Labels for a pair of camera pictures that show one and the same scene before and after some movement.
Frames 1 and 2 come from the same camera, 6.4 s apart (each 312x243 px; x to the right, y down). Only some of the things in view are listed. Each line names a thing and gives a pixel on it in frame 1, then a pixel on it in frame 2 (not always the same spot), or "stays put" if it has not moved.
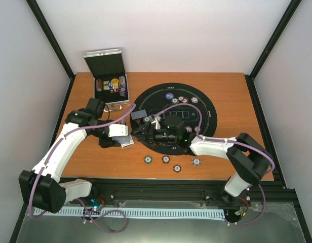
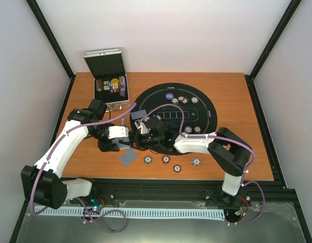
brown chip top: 185,100 stays put
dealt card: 139,114 stays put
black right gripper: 144,138 -> 132,134
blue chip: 194,99 stays put
